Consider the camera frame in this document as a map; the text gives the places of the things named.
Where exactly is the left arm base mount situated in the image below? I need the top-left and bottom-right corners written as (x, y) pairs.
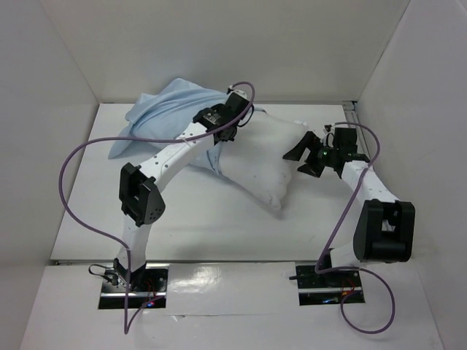
top-left (88, 263), bottom-right (169, 310)

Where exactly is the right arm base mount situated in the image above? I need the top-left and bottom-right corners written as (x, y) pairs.
top-left (289, 264), bottom-right (365, 306)

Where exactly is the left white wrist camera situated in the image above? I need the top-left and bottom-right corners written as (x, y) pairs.
top-left (226, 85), bottom-right (250, 101)

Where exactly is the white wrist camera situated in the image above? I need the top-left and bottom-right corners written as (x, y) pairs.
top-left (226, 85), bottom-right (250, 101)
top-left (320, 124), bottom-right (334, 148)

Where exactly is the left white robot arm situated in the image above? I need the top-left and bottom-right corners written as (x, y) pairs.
top-left (114, 90), bottom-right (252, 291)

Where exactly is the light blue pillowcase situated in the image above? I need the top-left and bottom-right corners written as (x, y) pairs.
top-left (108, 78), bottom-right (227, 159)

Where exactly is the white pillow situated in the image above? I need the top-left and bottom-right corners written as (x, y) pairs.
top-left (218, 110), bottom-right (308, 211)

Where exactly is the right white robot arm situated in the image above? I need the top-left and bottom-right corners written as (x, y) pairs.
top-left (283, 122), bottom-right (416, 286)

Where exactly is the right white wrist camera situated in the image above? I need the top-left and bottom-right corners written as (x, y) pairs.
top-left (320, 124), bottom-right (334, 148)

